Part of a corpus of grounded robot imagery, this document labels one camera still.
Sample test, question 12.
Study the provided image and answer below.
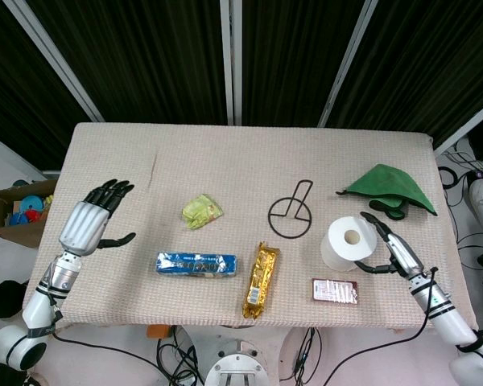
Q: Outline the white partition post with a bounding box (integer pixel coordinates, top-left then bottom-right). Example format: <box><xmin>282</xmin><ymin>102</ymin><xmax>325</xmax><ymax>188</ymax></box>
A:
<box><xmin>2</xmin><ymin>0</ymin><xmax>105</xmax><ymax>122</ymax></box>
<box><xmin>316</xmin><ymin>0</ymin><xmax>378</xmax><ymax>128</ymax></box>
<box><xmin>433</xmin><ymin>95</ymin><xmax>483</xmax><ymax>157</ymax></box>
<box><xmin>220</xmin><ymin>0</ymin><xmax>243</xmax><ymax>125</ymax></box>

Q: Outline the crumpled green snack bag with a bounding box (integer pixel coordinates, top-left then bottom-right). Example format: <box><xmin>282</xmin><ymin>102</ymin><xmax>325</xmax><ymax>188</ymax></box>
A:
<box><xmin>181</xmin><ymin>193</ymin><xmax>224</xmax><ymax>232</ymax></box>

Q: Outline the gold foil biscuit packet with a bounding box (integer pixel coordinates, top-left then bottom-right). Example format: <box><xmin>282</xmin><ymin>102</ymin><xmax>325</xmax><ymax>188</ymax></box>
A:
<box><xmin>241</xmin><ymin>240</ymin><xmax>281</xmax><ymax>320</ymax></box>

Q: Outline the beige waffle tablecloth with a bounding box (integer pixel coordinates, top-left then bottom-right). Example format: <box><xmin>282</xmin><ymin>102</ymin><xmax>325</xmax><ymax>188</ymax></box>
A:
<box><xmin>23</xmin><ymin>122</ymin><xmax>478</xmax><ymax>333</ymax></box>

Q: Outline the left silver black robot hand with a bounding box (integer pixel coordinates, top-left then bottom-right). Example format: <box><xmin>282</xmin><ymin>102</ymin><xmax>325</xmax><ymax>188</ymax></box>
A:
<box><xmin>59</xmin><ymin>179</ymin><xmax>137</xmax><ymax>257</ymax></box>

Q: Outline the blue Oreo cookie box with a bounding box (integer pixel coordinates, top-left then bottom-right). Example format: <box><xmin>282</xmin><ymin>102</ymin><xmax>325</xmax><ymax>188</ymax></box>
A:
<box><xmin>155</xmin><ymin>251</ymin><xmax>239</xmax><ymax>278</ymax></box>

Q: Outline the black wire stand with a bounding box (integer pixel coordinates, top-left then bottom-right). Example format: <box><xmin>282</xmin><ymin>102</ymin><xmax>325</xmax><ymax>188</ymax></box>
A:
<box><xmin>267</xmin><ymin>180</ymin><xmax>314</xmax><ymax>240</ymax></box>

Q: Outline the orange object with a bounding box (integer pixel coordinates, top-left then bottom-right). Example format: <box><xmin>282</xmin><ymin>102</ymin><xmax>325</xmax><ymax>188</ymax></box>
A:
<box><xmin>146</xmin><ymin>324</ymin><xmax>175</xmax><ymax>339</ymax></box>

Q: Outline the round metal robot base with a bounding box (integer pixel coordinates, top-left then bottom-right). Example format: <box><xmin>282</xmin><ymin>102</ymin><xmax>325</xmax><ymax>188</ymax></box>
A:
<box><xmin>204</xmin><ymin>339</ymin><xmax>267</xmax><ymax>386</ymax></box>

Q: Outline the brown cardboard box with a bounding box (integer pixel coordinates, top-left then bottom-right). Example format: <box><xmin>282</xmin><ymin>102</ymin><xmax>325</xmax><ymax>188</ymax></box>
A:
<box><xmin>0</xmin><ymin>179</ymin><xmax>59</xmax><ymax>249</ymax></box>

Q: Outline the white toilet paper roll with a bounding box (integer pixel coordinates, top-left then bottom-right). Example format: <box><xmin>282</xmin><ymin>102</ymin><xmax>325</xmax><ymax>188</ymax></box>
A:
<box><xmin>320</xmin><ymin>216</ymin><xmax>378</xmax><ymax>273</ymax></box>

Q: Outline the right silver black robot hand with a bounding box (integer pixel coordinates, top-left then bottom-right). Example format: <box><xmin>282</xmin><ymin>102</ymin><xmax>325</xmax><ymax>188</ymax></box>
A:
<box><xmin>353</xmin><ymin>211</ymin><xmax>427</xmax><ymax>279</ymax></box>

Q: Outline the black cable bundle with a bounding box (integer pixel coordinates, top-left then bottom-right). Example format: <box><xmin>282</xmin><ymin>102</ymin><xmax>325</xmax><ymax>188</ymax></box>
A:
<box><xmin>155</xmin><ymin>326</ymin><xmax>205</xmax><ymax>386</ymax></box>

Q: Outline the green cloth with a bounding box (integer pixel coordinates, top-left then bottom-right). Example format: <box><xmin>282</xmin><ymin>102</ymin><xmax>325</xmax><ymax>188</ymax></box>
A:
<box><xmin>336</xmin><ymin>163</ymin><xmax>439</xmax><ymax>221</ymax></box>

